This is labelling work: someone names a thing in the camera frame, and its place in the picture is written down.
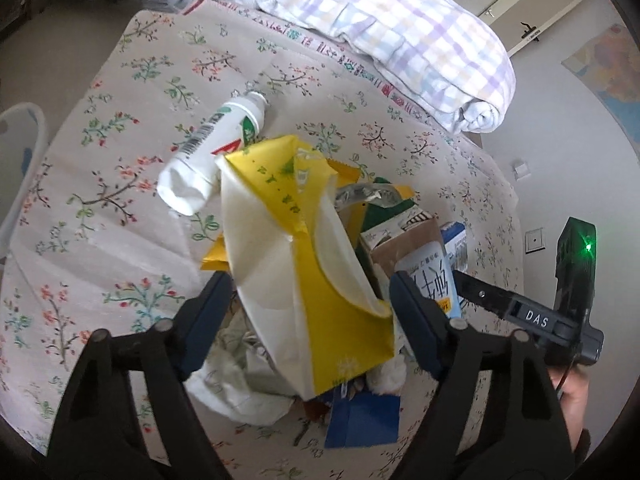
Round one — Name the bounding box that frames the blue paper piece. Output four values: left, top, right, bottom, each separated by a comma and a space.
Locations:
324, 389, 400, 448

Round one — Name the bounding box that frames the blue white milk carton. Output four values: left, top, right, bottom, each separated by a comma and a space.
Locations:
394, 219, 462, 318

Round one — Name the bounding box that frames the brown green carton box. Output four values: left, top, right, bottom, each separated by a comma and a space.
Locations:
360, 206, 444, 278

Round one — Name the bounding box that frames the white translucent trash bin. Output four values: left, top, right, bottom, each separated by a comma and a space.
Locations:
0, 102, 49, 259

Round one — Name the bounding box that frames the plaid folded quilt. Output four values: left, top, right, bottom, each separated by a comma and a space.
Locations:
224, 0, 516, 133

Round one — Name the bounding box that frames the white plastic bottle green label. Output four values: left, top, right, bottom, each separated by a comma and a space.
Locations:
156, 90, 268, 217

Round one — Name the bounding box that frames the colourful wall map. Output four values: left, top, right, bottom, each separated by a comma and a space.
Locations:
562, 24, 640, 155

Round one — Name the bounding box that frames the white wall socket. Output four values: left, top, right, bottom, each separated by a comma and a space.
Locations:
524, 228, 546, 255

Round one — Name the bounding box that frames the white door with handle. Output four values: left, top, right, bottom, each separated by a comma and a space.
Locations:
424, 0, 597, 59

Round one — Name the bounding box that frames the white tissue paper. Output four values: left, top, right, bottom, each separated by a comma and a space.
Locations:
186, 310, 296, 426

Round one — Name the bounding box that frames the yellow white paper bag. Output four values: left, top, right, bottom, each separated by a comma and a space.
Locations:
203, 136, 395, 400

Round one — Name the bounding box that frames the person's right hand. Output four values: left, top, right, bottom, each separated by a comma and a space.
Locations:
548, 366, 589, 451

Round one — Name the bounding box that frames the floral bed sheet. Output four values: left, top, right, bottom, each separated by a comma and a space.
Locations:
1, 1, 524, 453

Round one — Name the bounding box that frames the green yellow snack bag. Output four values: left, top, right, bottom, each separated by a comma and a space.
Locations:
328, 159, 414, 248

